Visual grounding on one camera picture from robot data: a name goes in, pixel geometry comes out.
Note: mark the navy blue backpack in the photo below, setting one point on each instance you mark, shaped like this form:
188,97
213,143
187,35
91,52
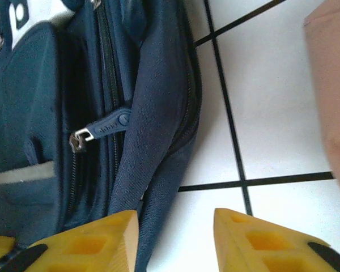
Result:
31,113

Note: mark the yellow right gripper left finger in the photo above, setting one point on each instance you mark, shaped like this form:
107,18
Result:
82,246

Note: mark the beige pencil case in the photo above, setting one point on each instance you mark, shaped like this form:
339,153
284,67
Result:
328,85

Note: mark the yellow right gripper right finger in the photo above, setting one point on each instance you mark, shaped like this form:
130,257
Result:
266,243

